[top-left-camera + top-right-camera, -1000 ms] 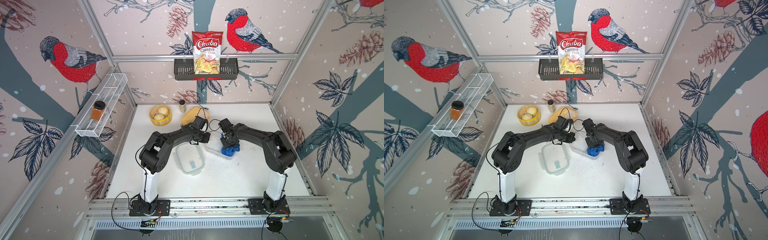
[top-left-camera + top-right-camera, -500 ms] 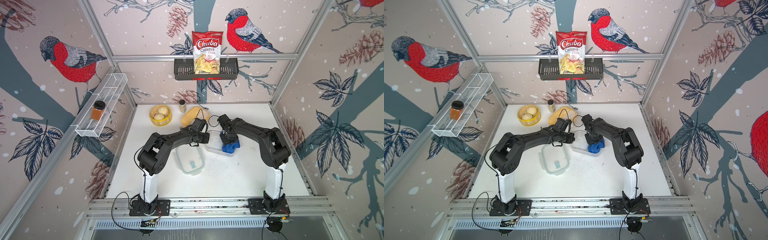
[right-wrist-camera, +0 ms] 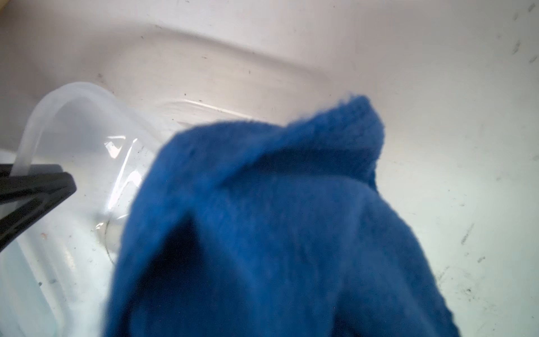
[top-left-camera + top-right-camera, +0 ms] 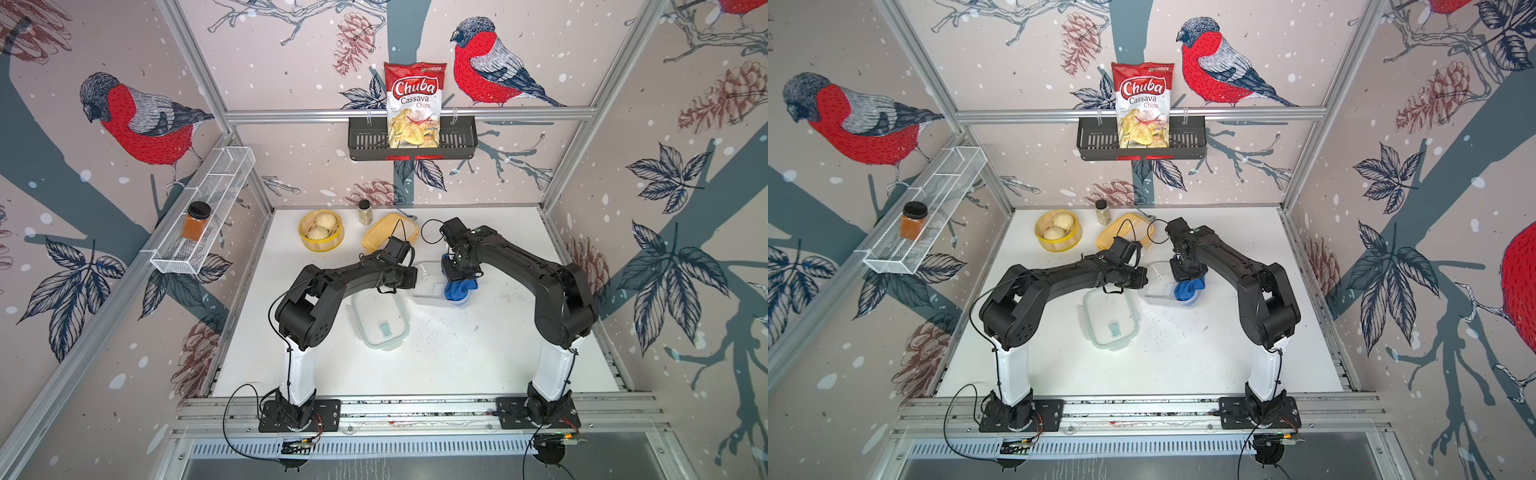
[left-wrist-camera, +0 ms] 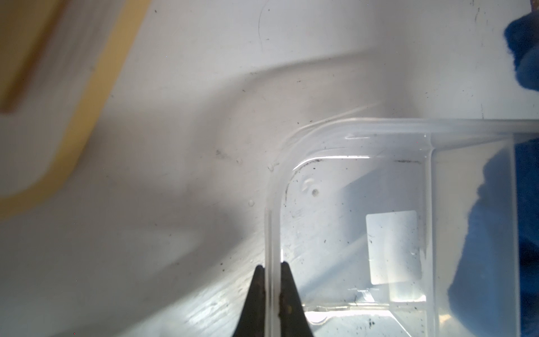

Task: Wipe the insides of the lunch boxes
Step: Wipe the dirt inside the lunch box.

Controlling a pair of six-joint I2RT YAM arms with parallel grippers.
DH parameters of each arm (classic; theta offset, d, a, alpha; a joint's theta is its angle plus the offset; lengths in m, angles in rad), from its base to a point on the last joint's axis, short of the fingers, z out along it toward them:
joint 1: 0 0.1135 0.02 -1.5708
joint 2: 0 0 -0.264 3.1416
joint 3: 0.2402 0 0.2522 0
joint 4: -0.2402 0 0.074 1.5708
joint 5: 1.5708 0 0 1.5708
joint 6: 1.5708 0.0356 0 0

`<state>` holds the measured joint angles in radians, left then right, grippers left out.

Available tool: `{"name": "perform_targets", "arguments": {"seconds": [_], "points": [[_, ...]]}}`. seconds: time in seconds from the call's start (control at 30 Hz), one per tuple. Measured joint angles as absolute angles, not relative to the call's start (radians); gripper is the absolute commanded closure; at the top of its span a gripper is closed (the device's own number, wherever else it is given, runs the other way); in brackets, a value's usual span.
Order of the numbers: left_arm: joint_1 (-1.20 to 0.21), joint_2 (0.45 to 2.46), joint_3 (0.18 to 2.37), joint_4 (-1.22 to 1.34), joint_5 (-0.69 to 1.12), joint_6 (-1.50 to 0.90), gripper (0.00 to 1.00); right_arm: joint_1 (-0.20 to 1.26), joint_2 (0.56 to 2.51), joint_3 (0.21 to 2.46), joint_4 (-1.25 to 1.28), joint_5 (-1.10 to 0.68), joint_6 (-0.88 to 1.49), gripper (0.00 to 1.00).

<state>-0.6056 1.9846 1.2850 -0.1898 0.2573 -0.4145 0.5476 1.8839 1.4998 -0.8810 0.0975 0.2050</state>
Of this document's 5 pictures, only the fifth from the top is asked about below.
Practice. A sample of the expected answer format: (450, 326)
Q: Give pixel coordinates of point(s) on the yellow lunch box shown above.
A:
(59, 63)

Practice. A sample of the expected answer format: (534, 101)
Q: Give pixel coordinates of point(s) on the blue cleaning cloth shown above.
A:
(497, 275)

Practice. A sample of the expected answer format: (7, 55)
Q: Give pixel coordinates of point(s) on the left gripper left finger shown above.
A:
(252, 318)

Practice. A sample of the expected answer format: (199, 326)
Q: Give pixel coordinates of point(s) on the clear plastic lunch box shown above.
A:
(372, 215)

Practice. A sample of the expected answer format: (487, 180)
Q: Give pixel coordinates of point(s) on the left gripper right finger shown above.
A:
(293, 322)

